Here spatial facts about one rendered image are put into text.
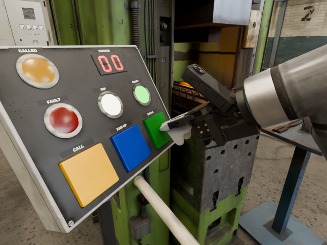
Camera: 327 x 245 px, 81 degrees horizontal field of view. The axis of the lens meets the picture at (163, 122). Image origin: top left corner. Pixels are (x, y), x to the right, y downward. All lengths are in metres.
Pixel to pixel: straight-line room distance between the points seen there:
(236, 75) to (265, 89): 0.81
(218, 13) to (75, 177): 0.66
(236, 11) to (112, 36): 0.45
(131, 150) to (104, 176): 0.08
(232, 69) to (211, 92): 0.78
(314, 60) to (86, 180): 0.36
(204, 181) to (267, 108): 0.61
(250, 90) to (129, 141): 0.24
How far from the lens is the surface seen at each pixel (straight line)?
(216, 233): 1.36
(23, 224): 1.86
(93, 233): 1.59
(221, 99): 0.35
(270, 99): 0.32
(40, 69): 0.36
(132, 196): 0.97
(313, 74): 0.32
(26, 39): 5.75
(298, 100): 0.32
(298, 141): 1.13
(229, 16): 0.82
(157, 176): 0.98
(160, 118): 0.48
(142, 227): 1.06
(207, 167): 0.85
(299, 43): 8.57
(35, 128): 0.33
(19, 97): 0.34
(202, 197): 0.94
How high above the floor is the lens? 1.20
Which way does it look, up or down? 22 degrees down
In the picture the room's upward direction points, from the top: straight up
